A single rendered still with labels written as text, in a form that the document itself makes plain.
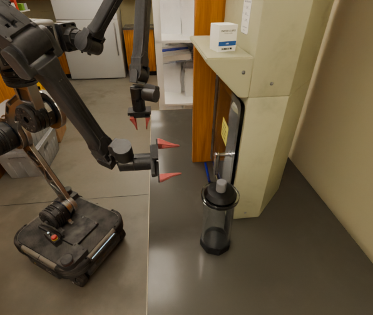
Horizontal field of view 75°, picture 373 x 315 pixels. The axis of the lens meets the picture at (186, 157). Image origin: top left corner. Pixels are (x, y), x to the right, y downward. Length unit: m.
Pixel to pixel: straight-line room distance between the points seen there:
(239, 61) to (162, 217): 0.60
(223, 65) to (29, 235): 1.77
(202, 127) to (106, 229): 1.11
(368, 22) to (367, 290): 0.80
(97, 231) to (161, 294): 1.17
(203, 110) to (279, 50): 0.50
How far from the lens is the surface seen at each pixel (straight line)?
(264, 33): 0.63
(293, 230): 0.97
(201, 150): 1.15
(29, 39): 0.65
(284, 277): 0.85
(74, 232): 1.91
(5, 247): 2.43
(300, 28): 0.66
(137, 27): 1.12
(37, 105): 1.33
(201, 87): 1.02
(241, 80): 0.64
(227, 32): 0.67
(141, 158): 0.80
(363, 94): 0.99
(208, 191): 0.68
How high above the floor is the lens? 1.64
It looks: 35 degrees down
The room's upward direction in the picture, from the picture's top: straight up
